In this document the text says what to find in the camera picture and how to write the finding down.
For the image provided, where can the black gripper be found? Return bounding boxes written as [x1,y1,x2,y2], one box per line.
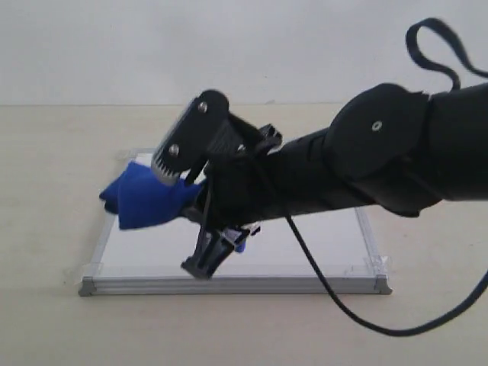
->
[181,152,290,280]

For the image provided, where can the blue microfibre cloth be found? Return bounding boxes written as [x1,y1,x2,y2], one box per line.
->
[98,162,204,230]

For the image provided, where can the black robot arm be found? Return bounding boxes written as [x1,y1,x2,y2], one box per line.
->
[182,84,487,279]

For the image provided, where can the white board with aluminium frame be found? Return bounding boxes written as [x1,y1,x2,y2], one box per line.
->
[78,150,393,297]

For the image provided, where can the black cable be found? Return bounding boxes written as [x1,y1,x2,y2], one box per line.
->
[243,17,488,337]

